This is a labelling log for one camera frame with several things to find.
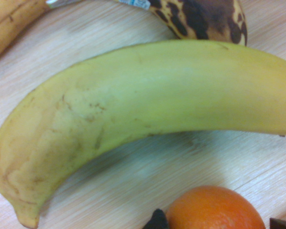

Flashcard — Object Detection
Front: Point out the brown spotted overripe banana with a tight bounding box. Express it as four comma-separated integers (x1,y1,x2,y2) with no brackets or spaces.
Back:
46,0,248,47

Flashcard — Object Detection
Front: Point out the orange tangerine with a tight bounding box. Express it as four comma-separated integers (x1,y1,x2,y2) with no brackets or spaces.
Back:
165,185,266,229

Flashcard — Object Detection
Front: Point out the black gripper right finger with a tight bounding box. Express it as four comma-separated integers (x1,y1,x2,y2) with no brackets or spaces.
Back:
269,217,286,229

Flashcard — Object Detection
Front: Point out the orange-yellow banana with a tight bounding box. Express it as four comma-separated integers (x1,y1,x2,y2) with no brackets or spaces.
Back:
0,0,50,62

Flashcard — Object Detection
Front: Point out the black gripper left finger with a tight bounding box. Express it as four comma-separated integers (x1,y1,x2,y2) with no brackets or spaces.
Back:
143,208,170,229

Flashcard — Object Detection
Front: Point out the large yellow banana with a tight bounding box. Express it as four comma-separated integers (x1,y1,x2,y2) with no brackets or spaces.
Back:
0,39,286,229

